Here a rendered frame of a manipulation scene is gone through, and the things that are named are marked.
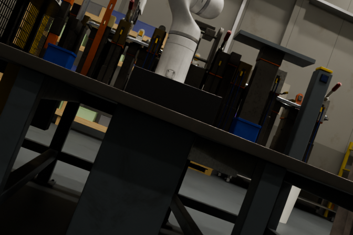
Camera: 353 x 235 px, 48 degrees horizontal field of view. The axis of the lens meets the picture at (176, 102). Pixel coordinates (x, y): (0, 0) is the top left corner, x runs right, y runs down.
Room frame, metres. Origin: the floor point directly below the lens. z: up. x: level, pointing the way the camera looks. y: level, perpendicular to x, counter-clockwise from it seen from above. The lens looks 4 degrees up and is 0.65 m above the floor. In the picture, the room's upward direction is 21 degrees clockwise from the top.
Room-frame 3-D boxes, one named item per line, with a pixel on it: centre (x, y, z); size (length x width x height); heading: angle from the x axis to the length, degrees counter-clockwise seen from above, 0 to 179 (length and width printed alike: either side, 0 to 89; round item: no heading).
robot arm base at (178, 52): (1.53, 0.06, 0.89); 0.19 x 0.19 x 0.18
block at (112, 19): (1.97, 0.46, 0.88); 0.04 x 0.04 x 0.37; 3
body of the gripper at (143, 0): (2.15, 0.39, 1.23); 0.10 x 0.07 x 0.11; 3
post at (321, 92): (1.82, -0.59, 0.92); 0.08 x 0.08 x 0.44; 3
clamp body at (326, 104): (1.98, -0.68, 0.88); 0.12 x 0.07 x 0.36; 3
